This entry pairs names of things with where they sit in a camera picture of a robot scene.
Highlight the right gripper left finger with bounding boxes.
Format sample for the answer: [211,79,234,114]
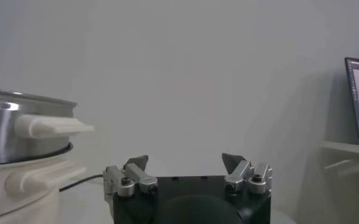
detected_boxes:
[103,154,159,198]

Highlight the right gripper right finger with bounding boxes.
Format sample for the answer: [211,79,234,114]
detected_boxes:
[221,152,273,195]

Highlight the stainless steel steamer basket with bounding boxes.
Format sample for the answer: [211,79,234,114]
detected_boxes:
[0,86,95,167]

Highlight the white side table with laptop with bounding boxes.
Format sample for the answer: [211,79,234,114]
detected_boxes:
[319,139,359,224]

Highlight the white electric cooker base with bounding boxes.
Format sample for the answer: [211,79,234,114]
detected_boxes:
[0,142,87,224]

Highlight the black cooker power cord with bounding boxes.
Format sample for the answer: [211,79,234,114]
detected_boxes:
[59,173,104,192]

